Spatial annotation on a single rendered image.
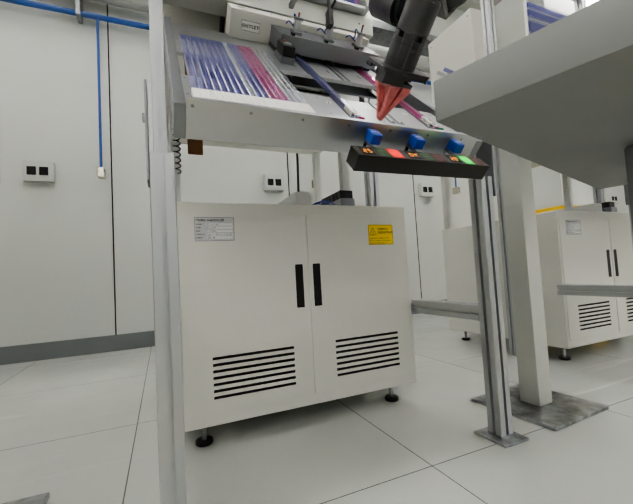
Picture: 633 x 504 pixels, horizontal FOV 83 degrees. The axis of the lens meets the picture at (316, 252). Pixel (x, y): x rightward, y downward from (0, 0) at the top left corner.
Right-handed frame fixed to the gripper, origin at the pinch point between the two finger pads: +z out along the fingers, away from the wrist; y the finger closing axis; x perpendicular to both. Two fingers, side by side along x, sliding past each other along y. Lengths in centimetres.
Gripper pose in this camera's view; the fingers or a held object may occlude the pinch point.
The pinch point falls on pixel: (380, 115)
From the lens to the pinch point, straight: 76.3
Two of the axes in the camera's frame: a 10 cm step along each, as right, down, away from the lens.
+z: -2.6, 7.4, 6.2
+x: 2.9, 6.7, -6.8
